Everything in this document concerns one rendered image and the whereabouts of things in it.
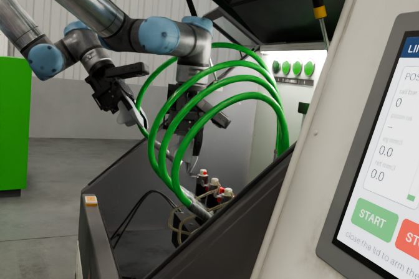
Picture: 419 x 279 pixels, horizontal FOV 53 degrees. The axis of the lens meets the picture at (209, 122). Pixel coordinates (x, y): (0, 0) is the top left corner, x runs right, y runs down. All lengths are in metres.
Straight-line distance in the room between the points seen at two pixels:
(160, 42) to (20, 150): 3.52
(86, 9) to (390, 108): 0.60
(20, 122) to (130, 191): 2.99
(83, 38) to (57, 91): 6.25
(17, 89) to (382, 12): 3.79
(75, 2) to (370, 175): 0.62
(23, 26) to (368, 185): 0.84
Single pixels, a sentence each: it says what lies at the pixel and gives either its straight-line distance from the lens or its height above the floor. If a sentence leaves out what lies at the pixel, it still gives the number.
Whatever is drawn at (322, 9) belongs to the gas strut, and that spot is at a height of 1.47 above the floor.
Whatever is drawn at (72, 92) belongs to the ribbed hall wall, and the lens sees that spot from 7.48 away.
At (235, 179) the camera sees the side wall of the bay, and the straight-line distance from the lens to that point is 1.44.
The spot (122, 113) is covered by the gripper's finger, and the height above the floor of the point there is 1.22.
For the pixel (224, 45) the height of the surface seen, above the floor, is 1.41.
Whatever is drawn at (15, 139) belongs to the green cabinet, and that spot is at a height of 0.55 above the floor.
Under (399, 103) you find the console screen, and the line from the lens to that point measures 0.57.
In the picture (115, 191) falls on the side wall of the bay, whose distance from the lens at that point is 1.33.
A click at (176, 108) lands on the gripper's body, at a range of 0.98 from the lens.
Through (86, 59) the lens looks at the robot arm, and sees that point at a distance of 1.19.
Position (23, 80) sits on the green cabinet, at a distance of 4.22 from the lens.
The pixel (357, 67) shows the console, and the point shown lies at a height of 1.37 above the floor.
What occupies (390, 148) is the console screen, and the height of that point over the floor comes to 1.27.
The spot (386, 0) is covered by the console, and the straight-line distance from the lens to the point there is 0.67.
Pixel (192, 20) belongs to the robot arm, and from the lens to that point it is 0.97.
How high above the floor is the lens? 1.34
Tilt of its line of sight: 7 degrees down
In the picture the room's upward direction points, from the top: 6 degrees clockwise
